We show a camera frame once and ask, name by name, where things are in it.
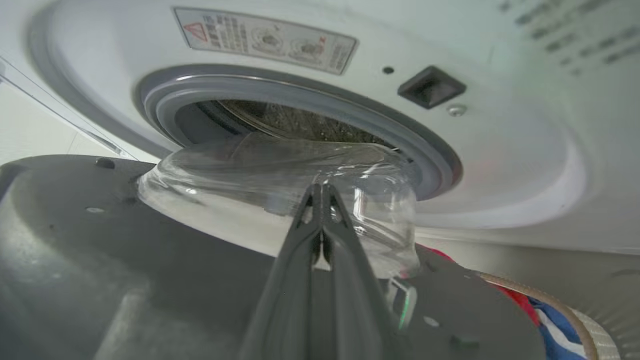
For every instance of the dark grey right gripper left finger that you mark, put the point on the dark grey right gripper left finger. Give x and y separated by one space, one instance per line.
285 305

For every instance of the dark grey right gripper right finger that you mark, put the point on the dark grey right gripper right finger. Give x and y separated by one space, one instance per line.
350 300

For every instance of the grey washing machine door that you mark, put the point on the grey washing machine door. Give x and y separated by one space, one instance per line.
125 280

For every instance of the grey rubber door gasket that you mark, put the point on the grey rubber door gasket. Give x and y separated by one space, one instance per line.
320 102

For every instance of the white washing machine body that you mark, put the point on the white washing machine body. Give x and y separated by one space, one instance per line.
500 165

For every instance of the black door latch socket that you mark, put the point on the black door latch socket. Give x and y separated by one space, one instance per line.
431 87

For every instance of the warning label sticker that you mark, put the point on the warning label sticker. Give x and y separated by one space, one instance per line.
265 39

